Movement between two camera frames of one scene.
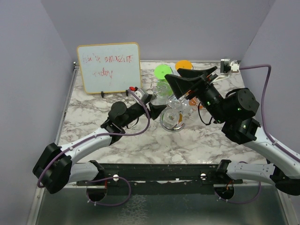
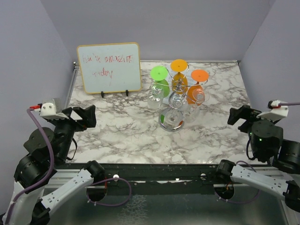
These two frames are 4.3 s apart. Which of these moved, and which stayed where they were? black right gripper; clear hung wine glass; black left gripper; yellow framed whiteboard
Moved: black right gripper; black left gripper
Stayed: clear hung wine glass; yellow framed whiteboard
